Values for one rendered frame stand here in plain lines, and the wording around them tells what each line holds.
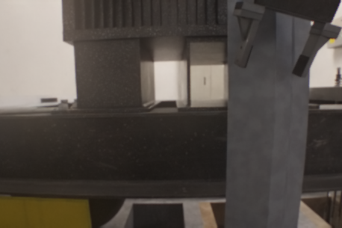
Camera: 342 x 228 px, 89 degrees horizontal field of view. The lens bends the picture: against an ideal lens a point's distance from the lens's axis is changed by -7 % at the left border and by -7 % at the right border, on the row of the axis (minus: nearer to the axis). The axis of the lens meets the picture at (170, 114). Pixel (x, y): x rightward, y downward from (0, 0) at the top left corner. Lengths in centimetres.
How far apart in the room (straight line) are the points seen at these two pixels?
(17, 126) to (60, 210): 31
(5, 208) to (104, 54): 57
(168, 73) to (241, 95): 349
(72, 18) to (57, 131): 35
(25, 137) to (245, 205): 69
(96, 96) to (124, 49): 16
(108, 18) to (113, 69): 15
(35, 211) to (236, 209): 58
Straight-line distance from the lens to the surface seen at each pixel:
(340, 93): 120
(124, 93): 57
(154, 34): 56
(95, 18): 63
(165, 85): 386
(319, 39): 44
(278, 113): 45
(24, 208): 75
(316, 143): 75
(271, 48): 44
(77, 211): 66
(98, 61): 60
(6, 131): 81
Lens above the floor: 71
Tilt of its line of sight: 6 degrees down
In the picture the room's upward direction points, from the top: 1 degrees counter-clockwise
